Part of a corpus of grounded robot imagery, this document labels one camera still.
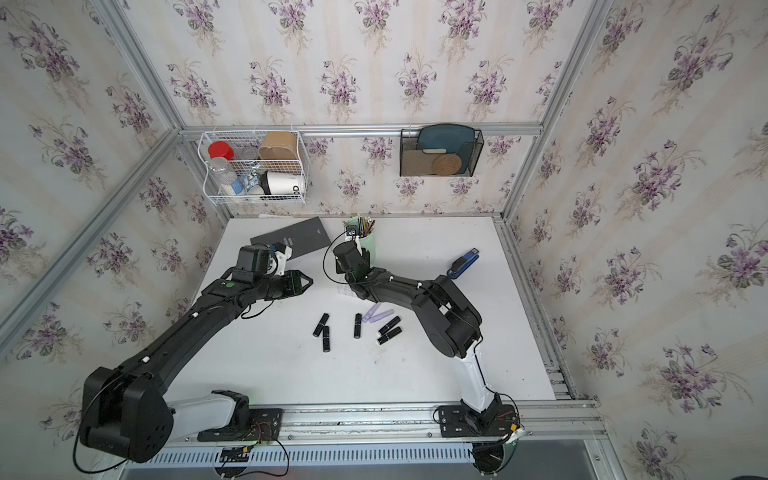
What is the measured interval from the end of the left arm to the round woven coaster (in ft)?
1.87

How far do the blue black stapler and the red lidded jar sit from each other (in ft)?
2.68

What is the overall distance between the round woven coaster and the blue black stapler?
11.6 inches

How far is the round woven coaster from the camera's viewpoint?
0.97m

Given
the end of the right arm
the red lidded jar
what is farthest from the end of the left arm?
the red lidded jar

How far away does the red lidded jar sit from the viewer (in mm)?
920

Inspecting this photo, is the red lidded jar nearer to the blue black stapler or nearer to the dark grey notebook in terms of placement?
the dark grey notebook

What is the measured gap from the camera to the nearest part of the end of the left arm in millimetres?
713

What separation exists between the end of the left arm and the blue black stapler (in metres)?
0.52

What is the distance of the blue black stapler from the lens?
1023mm
